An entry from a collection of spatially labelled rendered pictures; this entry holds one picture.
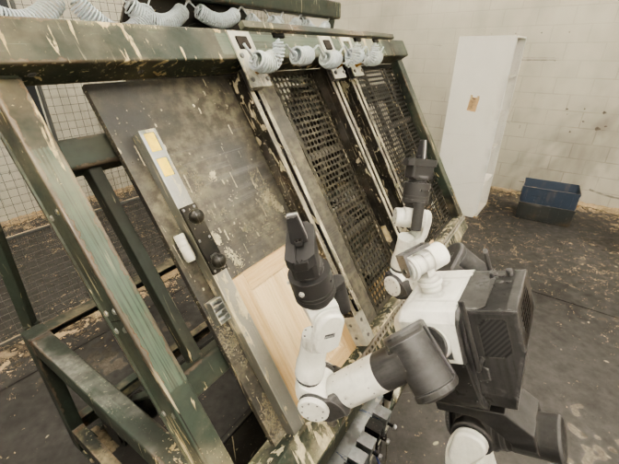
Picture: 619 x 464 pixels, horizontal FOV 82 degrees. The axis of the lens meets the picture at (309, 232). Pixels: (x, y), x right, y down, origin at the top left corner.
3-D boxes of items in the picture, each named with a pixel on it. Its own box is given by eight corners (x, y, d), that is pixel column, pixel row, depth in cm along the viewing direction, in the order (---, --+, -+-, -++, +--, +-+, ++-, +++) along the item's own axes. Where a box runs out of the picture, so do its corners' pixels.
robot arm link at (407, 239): (428, 206, 122) (419, 238, 130) (402, 204, 122) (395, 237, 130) (434, 215, 117) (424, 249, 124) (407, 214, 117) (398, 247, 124)
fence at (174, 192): (286, 434, 106) (295, 435, 104) (132, 137, 93) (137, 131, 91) (296, 421, 110) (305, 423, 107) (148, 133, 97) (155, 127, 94)
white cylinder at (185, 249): (170, 237, 95) (184, 264, 96) (176, 235, 93) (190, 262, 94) (180, 234, 97) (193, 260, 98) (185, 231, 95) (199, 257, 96)
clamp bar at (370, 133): (414, 266, 188) (459, 258, 172) (321, 50, 172) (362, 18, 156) (420, 258, 196) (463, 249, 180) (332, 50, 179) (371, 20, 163)
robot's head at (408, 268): (443, 270, 90) (433, 242, 90) (416, 284, 88) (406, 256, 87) (426, 268, 96) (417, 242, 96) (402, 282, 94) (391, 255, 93)
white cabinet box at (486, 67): (474, 218, 454) (518, 35, 361) (430, 207, 485) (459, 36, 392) (486, 203, 498) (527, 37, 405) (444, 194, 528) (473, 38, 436)
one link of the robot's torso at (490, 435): (511, 424, 104) (503, 391, 101) (504, 464, 94) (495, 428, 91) (464, 415, 112) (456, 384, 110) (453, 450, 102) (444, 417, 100)
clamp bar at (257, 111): (350, 349, 136) (406, 348, 120) (208, 49, 120) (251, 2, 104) (362, 333, 143) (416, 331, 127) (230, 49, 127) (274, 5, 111)
